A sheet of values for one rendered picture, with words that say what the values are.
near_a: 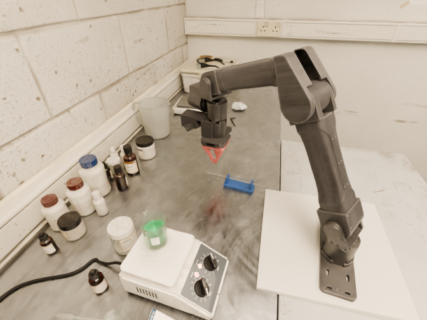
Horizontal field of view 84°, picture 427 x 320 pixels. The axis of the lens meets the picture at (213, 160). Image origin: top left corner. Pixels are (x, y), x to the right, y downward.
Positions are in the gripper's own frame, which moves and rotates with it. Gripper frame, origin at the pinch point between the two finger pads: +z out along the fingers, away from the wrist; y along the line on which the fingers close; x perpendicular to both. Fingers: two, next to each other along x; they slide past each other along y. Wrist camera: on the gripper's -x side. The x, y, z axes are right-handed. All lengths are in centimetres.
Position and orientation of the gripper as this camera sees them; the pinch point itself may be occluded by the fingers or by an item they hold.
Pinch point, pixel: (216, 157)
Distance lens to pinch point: 76.7
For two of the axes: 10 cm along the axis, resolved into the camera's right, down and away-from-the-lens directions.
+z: 0.0, 7.9, 6.1
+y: -3.6, 5.7, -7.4
